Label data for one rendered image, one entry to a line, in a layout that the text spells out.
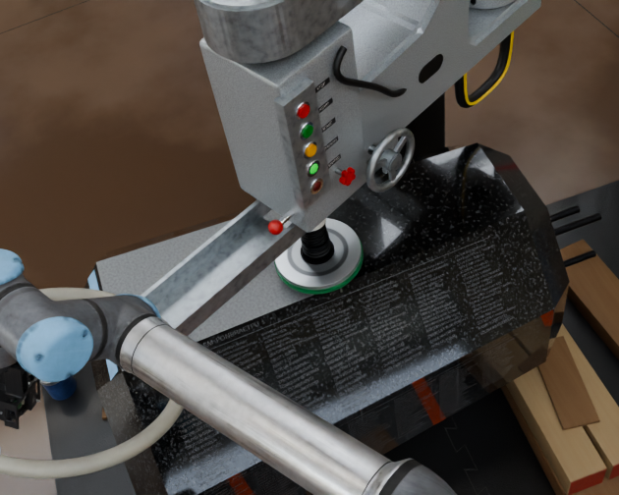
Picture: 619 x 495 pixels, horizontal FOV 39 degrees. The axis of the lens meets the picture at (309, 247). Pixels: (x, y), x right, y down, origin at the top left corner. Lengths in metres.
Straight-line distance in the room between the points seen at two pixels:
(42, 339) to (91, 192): 2.62
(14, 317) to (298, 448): 0.41
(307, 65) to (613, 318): 1.75
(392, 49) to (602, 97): 2.14
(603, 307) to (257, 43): 1.86
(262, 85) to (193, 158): 2.19
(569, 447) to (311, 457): 1.65
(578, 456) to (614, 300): 0.65
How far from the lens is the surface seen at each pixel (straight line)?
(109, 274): 2.28
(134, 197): 3.67
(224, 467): 2.17
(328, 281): 2.05
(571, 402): 2.71
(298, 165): 1.64
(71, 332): 1.17
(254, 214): 1.93
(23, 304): 1.21
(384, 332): 2.15
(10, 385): 1.38
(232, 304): 2.12
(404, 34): 1.83
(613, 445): 2.68
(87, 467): 1.54
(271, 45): 1.50
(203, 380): 1.16
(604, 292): 3.08
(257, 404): 1.12
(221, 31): 1.51
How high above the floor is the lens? 2.58
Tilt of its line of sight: 51 degrees down
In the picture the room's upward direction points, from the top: 12 degrees counter-clockwise
